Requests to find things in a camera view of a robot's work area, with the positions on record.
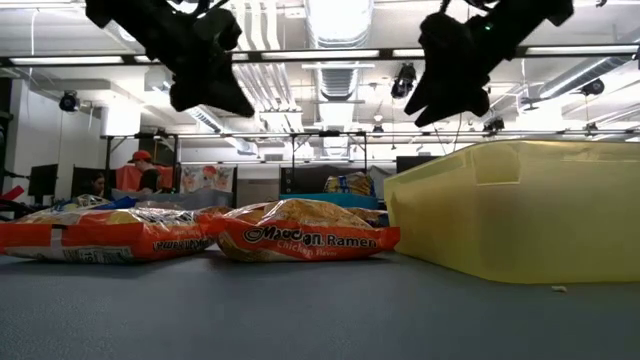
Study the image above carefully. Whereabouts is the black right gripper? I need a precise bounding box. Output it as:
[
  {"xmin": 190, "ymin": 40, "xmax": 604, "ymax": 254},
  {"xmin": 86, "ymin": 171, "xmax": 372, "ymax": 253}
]
[{"xmin": 403, "ymin": 12, "xmax": 501, "ymax": 128}]

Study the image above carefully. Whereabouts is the black monitor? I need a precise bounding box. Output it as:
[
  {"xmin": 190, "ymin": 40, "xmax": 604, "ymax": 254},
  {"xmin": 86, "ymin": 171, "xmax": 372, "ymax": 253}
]
[
  {"xmin": 395, "ymin": 155, "xmax": 441, "ymax": 174},
  {"xmin": 27, "ymin": 163, "xmax": 59, "ymax": 198},
  {"xmin": 70, "ymin": 165, "xmax": 117, "ymax": 199}
]

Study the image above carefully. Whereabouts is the black background station frame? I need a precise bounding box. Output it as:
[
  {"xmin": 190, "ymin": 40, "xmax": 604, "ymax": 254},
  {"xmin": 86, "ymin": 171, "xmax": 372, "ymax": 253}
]
[{"xmin": 99, "ymin": 130, "xmax": 640, "ymax": 201}]

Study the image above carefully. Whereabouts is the orange panel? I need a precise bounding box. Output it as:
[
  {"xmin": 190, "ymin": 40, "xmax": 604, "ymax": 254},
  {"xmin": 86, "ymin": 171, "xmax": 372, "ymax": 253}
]
[{"xmin": 115, "ymin": 164, "xmax": 175, "ymax": 192}]

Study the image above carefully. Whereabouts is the orange chicken ramen pack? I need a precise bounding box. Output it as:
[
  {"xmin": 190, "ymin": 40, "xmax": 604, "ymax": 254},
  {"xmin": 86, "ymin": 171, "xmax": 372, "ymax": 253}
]
[
  {"xmin": 197, "ymin": 204, "xmax": 236, "ymax": 216},
  {"xmin": 215, "ymin": 198, "xmax": 401, "ymax": 263},
  {"xmin": 0, "ymin": 207, "xmax": 224, "ymax": 265}
]

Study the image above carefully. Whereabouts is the cartoon poster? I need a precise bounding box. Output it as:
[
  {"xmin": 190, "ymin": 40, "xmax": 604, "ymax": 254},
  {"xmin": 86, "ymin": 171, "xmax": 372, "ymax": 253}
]
[{"xmin": 179, "ymin": 164, "xmax": 236, "ymax": 194}]

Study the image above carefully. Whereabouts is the yellow plastic bin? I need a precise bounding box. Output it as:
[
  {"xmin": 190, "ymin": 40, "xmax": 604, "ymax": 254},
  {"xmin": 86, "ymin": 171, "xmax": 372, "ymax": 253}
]
[{"xmin": 383, "ymin": 139, "xmax": 640, "ymax": 285}]

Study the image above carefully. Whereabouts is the silver ventilation duct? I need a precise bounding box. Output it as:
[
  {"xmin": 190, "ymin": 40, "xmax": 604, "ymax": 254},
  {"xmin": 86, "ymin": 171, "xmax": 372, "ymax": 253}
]
[{"xmin": 304, "ymin": 0, "xmax": 375, "ymax": 101}]

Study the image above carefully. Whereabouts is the white wall box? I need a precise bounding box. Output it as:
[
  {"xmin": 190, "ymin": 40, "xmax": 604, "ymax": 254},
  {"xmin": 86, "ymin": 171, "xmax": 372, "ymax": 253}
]
[{"xmin": 99, "ymin": 104, "xmax": 142, "ymax": 137}]

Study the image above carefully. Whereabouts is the dark board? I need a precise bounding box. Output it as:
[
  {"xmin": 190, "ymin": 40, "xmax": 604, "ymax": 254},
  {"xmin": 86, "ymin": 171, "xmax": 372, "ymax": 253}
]
[{"xmin": 279, "ymin": 165, "xmax": 371, "ymax": 195}]

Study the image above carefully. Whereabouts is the person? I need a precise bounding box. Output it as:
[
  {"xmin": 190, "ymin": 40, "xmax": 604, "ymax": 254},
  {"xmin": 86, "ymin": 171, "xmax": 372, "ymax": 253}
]
[
  {"xmin": 82, "ymin": 172, "xmax": 107, "ymax": 197},
  {"xmin": 127, "ymin": 149, "xmax": 162, "ymax": 194}
]

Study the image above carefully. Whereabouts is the blue plastic bin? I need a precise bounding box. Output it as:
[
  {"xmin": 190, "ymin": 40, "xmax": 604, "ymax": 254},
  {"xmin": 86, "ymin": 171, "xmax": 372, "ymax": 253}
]
[{"xmin": 279, "ymin": 193, "xmax": 380, "ymax": 210}]

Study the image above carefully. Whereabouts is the black ceiling spotlight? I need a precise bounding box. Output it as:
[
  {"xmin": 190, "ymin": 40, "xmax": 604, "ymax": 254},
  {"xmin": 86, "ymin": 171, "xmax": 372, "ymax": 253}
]
[
  {"xmin": 58, "ymin": 89, "xmax": 81, "ymax": 114},
  {"xmin": 581, "ymin": 78, "xmax": 606, "ymax": 97},
  {"xmin": 389, "ymin": 62, "xmax": 417, "ymax": 100}
]

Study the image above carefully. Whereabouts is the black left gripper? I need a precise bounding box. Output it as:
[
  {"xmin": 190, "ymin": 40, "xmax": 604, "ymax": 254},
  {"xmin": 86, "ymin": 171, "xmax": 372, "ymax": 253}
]
[{"xmin": 144, "ymin": 7, "xmax": 255, "ymax": 117}]

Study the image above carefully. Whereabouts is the black curved handle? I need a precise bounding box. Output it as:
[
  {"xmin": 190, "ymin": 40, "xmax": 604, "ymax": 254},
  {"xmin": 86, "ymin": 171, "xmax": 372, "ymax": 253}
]
[{"xmin": 0, "ymin": 197, "xmax": 39, "ymax": 222}]

